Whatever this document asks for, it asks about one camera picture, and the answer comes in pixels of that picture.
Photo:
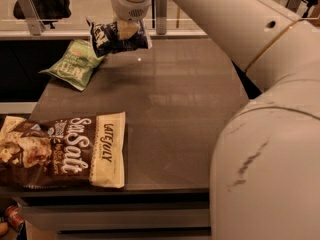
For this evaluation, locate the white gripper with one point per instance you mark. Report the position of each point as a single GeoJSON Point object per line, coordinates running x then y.
{"type": "Point", "coordinates": [129, 6]}

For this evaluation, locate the blue salt vinegar chip bag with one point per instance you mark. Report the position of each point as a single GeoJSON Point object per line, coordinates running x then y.
{"type": "Point", "coordinates": [104, 38]}

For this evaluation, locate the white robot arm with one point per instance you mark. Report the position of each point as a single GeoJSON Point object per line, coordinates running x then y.
{"type": "Point", "coordinates": [265, 170]}

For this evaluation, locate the green jalapeno chip bag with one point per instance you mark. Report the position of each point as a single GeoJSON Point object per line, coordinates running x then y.
{"type": "Point", "coordinates": [76, 65]}

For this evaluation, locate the brown sea salt chip bag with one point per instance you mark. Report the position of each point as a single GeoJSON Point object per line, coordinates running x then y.
{"type": "Point", "coordinates": [62, 153]}

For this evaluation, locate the grey table drawer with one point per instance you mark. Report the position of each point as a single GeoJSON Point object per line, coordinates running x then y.
{"type": "Point", "coordinates": [118, 216]}

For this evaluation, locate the red soda can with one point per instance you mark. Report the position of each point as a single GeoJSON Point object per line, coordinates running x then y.
{"type": "Point", "coordinates": [14, 218]}

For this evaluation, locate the middle metal railing bracket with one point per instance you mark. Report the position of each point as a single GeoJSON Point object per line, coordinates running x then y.
{"type": "Point", "coordinates": [161, 16]}

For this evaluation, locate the left metal railing bracket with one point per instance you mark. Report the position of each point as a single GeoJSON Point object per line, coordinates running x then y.
{"type": "Point", "coordinates": [34, 23]}

